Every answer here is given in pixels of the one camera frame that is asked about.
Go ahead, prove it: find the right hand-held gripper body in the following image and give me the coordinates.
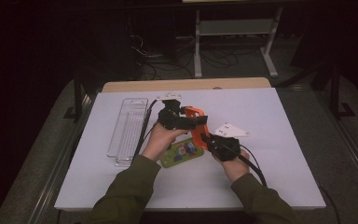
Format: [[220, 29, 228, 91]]
[[208, 122, 251, 162]]

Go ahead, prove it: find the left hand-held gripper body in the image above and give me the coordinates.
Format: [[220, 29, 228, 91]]
[[156, 91, 198, 131]]

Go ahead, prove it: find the orange phone case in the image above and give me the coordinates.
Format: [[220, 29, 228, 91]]
[[185, 106, 212, 150]]

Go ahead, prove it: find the clear plastic tray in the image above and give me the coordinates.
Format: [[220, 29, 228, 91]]
[[106, 97, 149, 167]]

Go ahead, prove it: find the person's right hand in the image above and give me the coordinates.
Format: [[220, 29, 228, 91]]
[[213, 149, 250, 183]]

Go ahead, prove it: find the person's left hand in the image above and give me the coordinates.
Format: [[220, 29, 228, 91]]
[[141, 122, 189, 162]]

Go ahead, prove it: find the beige wooden board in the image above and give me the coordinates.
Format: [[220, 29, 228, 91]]
[[102, 77, 272, 93]]

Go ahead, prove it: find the black metal stand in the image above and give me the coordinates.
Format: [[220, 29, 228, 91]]
[[63, 73, 85, 124], [329, 62, 357, 120]]

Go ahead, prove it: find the left hand-held gripper cable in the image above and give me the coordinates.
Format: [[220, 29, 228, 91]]
[[132, 98, 158, 161]]

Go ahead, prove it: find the hand-held gripper cable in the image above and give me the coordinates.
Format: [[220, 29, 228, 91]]
[[132, 98, 158, 161], [237, 143, 269, 188]]

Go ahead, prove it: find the right hand-held gripper cable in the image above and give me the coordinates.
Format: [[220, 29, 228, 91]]
[[237, 143, 269, 188]]

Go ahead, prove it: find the bundle of floor cables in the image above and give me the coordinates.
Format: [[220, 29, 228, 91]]
[[130, 31, 241, 80]]

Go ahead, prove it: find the white metal table frame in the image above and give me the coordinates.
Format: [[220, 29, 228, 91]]
[[193, 7, 283, 78]]

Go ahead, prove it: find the thin black hanging cable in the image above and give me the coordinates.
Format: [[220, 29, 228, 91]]
[[318, 185, 342, 224]]

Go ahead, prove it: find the metal rail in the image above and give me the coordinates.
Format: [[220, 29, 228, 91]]
[[316, 90, 358, 194], [27, 92, 97, 224]]

